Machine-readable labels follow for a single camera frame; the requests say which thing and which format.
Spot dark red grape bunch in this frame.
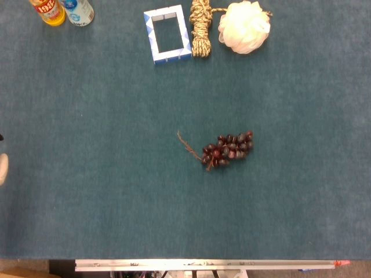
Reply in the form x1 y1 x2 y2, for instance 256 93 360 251
176 130 254 171

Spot teal felt table cloth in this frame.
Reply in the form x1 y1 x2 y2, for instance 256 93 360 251
0 0 371 260

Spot blue and white snake puzzle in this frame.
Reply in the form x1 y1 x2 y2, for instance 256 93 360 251
143 4 193 65

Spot white mesh bath sponge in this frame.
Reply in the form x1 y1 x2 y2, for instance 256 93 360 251
218 1 274 55

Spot white bottle with blue label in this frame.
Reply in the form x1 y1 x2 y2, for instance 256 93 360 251
60 0 95 27

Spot yellow bottle with red label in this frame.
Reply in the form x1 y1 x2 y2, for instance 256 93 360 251
28 0 67 27

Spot coiled tan braided rope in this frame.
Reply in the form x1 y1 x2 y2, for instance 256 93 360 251
189 0 227 58

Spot aluminium frame rail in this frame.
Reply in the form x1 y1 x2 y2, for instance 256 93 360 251
74 259 351 272

